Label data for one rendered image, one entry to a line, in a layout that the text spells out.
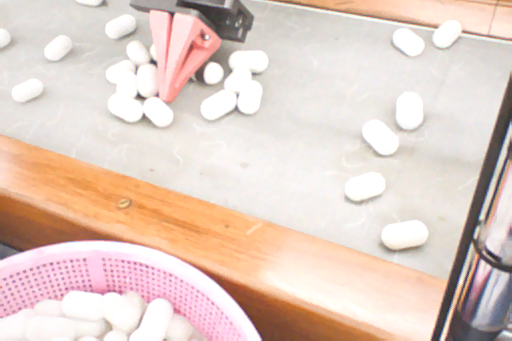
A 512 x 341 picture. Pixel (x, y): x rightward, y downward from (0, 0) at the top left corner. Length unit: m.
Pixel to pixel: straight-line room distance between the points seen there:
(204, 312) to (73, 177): 0.15
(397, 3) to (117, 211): 0.37
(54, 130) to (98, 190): 0.12
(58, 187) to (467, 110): 0.35
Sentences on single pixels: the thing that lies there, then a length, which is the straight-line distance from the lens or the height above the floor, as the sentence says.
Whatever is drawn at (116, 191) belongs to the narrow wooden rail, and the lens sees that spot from 0.47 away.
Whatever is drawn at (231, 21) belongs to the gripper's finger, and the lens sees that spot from 0.56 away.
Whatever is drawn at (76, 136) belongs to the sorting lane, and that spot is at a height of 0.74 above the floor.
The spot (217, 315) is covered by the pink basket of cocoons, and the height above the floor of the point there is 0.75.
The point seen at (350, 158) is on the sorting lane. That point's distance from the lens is 0.50.
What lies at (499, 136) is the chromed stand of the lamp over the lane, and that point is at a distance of 0.22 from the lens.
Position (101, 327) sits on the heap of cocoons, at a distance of 0.44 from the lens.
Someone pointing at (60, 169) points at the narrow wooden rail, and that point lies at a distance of 0.50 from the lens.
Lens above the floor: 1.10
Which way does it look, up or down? 44 degrees down
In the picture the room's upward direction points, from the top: 8 degrees counter-clockwise
